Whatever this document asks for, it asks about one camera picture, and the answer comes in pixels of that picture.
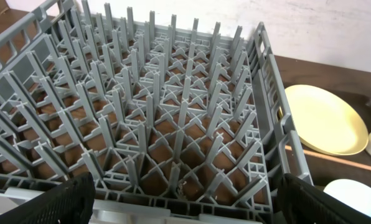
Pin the light blue bowl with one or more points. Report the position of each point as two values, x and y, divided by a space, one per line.
352 193

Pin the grey plastic dish rack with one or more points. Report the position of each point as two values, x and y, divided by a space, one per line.
172 124

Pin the upper wooden chopstick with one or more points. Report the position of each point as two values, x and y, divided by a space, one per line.
337 160

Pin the yellow plate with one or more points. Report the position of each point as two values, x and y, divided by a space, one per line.
325 122

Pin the dark brown serving tray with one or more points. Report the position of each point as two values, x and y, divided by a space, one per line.
322 171

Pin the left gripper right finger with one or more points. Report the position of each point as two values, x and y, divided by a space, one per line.
300 202

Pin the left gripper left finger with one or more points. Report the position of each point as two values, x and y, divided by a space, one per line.
70 202

